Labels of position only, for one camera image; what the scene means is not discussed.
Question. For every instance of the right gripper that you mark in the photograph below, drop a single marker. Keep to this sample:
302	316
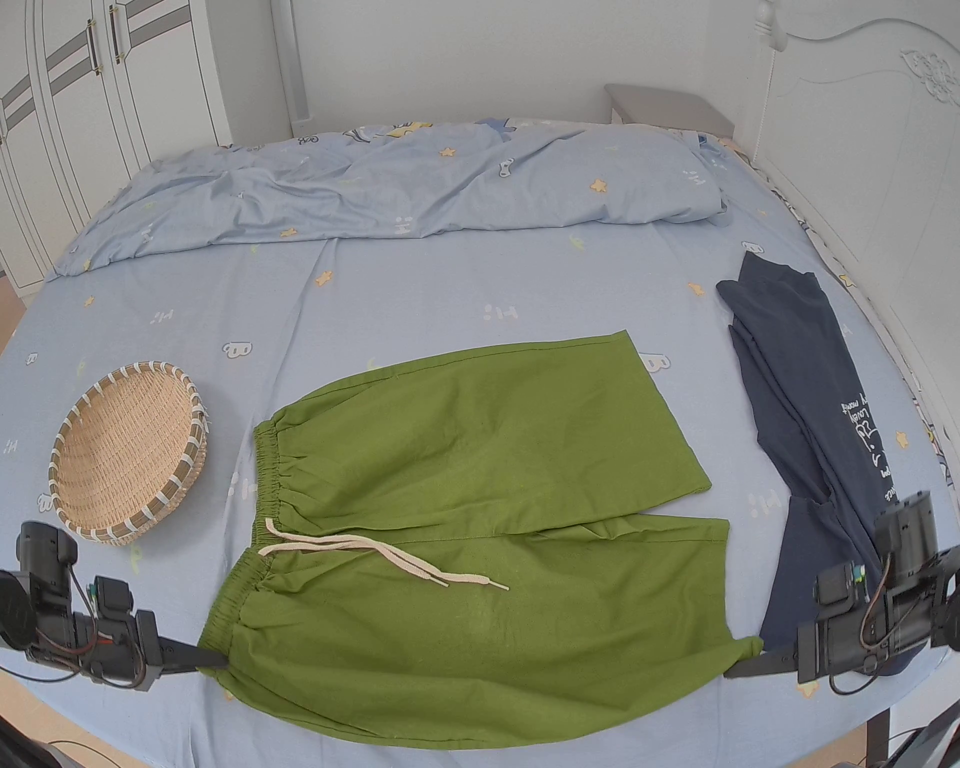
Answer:
808	652

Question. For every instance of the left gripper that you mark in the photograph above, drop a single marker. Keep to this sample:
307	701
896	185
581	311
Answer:
146	652

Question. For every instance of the green shorts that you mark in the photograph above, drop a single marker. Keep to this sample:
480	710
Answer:
487	450

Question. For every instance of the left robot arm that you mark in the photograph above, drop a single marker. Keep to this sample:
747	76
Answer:
45	555

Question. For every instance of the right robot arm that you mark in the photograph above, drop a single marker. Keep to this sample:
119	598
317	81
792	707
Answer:
911	525

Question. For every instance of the round woven basket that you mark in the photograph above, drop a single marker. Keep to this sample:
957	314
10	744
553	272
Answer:
120	457

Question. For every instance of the dark blue garment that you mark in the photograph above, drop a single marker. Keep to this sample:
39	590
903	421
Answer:
787	360

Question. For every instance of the pale blue quilt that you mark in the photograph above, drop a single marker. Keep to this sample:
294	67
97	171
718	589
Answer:
375	187

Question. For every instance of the white wardrobe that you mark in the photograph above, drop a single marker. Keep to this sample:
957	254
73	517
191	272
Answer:
112	112

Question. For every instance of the grey bedside table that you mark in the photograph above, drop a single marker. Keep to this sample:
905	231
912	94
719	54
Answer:
660	105

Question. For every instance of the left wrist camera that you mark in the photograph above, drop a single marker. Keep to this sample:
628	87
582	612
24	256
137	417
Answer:
112	600

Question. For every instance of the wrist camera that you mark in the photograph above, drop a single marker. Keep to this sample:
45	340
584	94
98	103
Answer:
112	600
836	589

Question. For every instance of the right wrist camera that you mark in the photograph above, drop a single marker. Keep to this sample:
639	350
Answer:
836	589

